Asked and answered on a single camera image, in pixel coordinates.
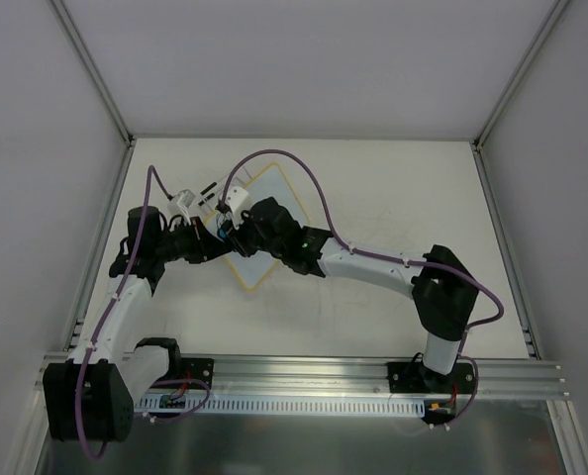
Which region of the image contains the yellow framed whiteboard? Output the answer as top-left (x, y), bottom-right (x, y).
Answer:
top-left (205, 162), bottom-right (310, 291)

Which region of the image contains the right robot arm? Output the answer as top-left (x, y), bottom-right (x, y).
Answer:
top-left (218, 197), bottom-right (478, 393)

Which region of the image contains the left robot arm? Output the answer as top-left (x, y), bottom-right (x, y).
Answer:
top-left (43, 206), bottom-right (232, 447)

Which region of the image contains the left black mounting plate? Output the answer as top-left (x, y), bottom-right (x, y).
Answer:
top-left (178, 357), bottom-right (215, 391)

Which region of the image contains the black mounting plate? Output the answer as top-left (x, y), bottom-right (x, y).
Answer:
top-left (178, 357), bottom-right (215, 391)
top-left (386, 361), bottom-right (476, 395)

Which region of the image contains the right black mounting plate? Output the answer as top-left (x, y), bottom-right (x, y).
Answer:
top-left (386, 361), bottom-right (476, 395)

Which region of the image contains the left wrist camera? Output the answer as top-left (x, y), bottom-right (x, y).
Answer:
top-left (167, 189), bottom-right (195, 221)

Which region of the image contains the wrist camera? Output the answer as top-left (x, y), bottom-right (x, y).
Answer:
top-left (167, 189), bottom-right (195, 221)
top-left (217, 186), bottom-right (252, 224)

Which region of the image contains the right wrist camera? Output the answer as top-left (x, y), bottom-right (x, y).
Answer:
top-left (217, 186), bottom-right (252, 224)

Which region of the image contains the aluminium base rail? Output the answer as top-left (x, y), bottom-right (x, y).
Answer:
top-left (34, 350), bottom-right (567, 402)

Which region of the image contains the white slotted cable duct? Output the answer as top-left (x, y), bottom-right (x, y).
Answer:
top-left (135, 393), bottom-right (426, 419)

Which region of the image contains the left aluminium frame post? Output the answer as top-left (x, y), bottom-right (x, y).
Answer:
top-left (47, 0), bottom-right (134, 145)

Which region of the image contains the aluminium frame post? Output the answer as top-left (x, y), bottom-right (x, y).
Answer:
top-left (47, 0), bottom-right (134, 145)
top-left (473, 0), bottom-right (571, 150)

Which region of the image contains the right aluminium frame post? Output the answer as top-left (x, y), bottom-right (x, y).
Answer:
top-left (473, 0), bottom-right (571, 150)

